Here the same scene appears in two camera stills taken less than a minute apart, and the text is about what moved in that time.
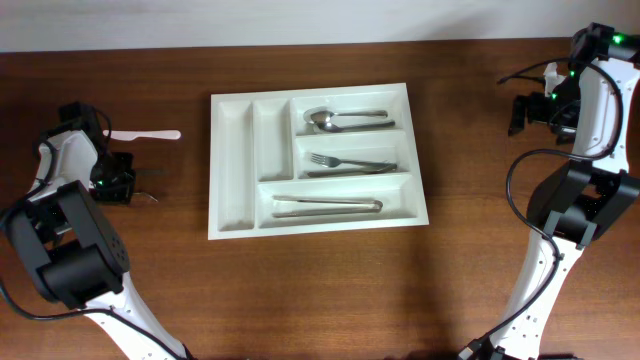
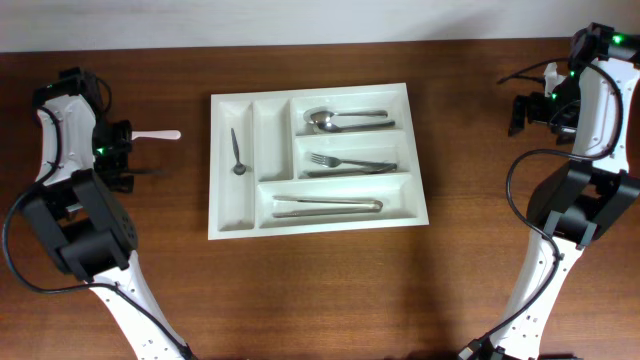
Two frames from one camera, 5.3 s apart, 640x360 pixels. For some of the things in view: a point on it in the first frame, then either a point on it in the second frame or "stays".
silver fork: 334,161 stays
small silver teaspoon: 144,193 -> 239,169
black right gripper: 532,101 stays
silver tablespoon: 323,114 stays
